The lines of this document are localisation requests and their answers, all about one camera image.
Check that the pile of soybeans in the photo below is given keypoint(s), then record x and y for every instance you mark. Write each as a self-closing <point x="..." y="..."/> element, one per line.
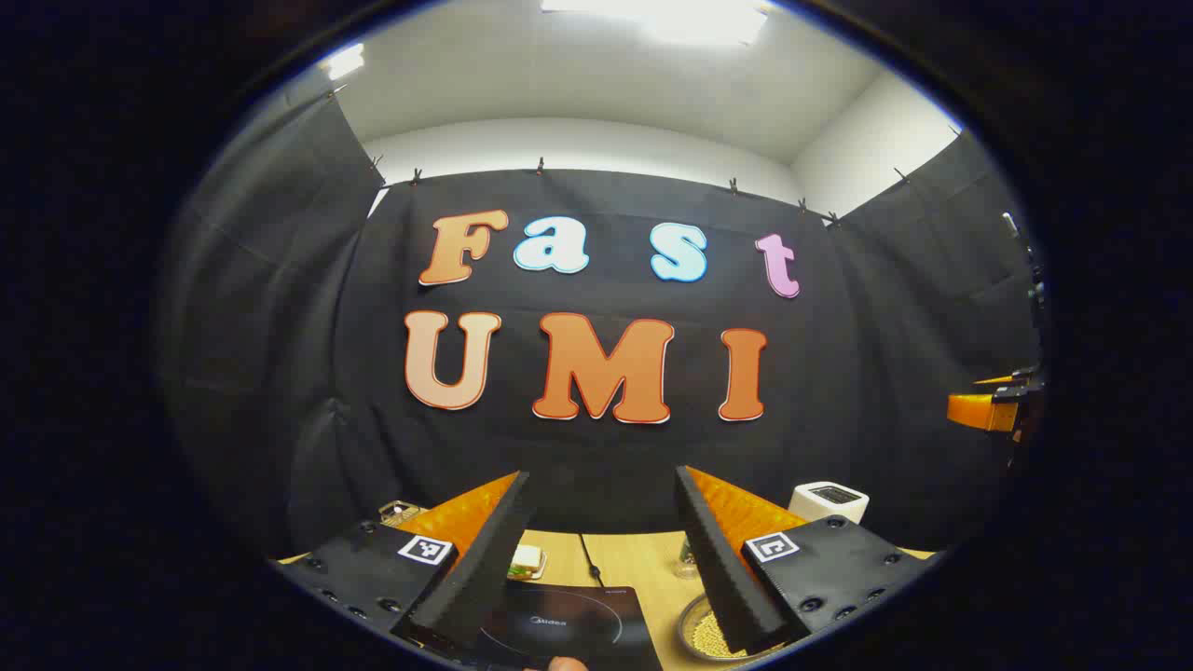
<point x="708" y="636"/>

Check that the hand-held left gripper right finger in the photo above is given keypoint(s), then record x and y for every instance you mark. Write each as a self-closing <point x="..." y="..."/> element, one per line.
<point x="718" y="568"/>

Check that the large ceiling light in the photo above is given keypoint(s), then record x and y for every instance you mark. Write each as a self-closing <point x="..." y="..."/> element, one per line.
<point x="671" y="19"/>

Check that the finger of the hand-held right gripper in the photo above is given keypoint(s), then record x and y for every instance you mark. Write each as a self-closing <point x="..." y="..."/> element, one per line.
<point x="974" y="410"/>

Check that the sandwich with lettuce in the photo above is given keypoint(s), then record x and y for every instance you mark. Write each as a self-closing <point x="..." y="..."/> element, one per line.
<point x="527" y="561"/>

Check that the white toaster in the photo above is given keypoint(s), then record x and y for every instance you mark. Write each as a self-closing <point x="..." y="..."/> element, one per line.
<point x="829" y="501"/>

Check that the black induction cooktop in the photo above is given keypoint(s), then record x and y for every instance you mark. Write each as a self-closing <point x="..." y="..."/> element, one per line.
<point x="578" y="624"/>

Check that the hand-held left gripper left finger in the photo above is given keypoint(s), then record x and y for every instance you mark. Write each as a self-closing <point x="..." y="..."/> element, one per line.
<point x="485" y="568"/>

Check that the small ceiling light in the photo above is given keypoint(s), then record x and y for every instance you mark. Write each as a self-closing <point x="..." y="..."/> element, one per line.
<point x="345" y="61"/>

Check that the clear plastic water bottle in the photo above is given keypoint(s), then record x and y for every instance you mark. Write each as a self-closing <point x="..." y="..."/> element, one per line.
<point x="688" y="559"/>

